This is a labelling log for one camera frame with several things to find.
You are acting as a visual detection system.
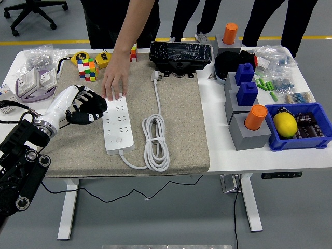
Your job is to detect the thin black adapter cord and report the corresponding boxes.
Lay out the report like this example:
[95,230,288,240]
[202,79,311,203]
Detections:
[40,121,204,203]

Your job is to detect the black plastic-wrapped tray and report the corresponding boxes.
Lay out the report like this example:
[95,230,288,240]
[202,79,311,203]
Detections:
[149,41,213,71]

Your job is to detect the large clear component bag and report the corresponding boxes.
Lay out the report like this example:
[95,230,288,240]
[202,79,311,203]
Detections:
[255,44,298,76]

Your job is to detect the white power strip cord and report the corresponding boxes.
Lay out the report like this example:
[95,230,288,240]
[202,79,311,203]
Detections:
[118,69,171,172]

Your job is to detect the black mounting bracket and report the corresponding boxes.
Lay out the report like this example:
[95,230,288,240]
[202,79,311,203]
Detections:
[155,61,198,79]

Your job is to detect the purple plastic tray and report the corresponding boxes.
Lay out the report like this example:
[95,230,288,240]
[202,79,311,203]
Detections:
[15,67,58,104]

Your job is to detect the person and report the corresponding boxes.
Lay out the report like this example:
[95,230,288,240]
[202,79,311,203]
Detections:
[241,0,320,59]
[80,0,161,50]
[170,0,223,44]

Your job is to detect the clear bag of screws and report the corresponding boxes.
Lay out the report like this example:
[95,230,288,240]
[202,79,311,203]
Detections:
[23,44,55,71]

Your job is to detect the white wall socket box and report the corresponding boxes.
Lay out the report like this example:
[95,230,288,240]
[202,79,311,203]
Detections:
[38,68,58,91]
[18,68,40,96]

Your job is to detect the orange cylinder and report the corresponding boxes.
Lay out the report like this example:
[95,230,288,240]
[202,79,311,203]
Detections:
[223,23,239,45]
[244,104,268,131]

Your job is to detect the white table leg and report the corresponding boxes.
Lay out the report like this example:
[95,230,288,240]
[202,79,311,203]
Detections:
[57,178,80,241]
[240,173,264,232]

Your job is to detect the grey block with round hole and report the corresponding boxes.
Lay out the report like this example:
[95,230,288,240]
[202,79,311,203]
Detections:
[228,112,272,151]
[212,34,242,57]

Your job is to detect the clear bag of resistors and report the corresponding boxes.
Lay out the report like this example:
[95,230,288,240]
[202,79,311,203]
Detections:
[284,91,316,105]

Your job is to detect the black cap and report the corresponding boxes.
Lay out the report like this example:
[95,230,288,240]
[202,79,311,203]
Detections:
[214,51,243,85]

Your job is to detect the silver box under table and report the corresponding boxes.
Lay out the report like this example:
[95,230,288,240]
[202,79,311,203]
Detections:
[220,174,242,194]

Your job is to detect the yellow lemon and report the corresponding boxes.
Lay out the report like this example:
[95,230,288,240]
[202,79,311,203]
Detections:
[273,112,298,139]

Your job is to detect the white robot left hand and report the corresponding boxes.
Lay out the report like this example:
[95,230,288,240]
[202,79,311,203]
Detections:
[38,85,103,131]

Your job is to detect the multicolour puzzle cube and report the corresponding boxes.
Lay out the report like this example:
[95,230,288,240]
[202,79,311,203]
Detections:
[77,58,100,82]
[129,43,138,63]

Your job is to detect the black fabric bundle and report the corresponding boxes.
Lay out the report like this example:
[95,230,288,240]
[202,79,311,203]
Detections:
[239,50,257,71]

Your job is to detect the black floor cable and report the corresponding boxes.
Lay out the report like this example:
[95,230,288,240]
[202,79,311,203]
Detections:
[233,174,243,249]

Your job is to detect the black office chair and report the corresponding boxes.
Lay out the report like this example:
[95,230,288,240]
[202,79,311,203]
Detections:
[3,0,70,37]

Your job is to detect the grey block with square hole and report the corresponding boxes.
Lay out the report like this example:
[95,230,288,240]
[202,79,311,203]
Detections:
[224,72,242,98]
[224,89,260,125]

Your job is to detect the blue square peg block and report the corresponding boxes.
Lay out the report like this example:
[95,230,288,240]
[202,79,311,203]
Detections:
[236,82,259,106]
[234,63,255,86]

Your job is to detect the grey-brown fabric mat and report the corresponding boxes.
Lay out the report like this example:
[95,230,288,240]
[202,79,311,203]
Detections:
[43,53,210,179]

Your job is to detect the white power strip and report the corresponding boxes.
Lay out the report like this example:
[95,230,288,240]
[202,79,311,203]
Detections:
[102,95,135,156]

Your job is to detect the white circuit breaker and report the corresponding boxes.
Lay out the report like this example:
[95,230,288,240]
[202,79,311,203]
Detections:
[0,83,21,115]

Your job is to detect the blue plastic bin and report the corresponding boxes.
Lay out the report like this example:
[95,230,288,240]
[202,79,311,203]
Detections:
[264,102,332,153]

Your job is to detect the small clear bag blue parts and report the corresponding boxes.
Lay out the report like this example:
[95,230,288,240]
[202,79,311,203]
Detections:
[269,75,296,94]

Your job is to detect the person's hand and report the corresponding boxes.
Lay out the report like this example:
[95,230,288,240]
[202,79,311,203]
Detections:
[101,58,131,102]

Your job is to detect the round yellow tape measure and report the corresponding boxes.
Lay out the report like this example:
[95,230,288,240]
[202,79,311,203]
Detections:
[57,51,89,78]

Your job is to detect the black table control panel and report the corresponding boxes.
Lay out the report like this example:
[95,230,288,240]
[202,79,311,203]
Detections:
[261,171,303,179]

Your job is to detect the square yellow tape measure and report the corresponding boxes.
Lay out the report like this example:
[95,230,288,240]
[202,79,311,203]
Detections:
[92,47,113,70]

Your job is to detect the dark capacitor pile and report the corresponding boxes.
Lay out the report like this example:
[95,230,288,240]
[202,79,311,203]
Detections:
[294,112,326,140]

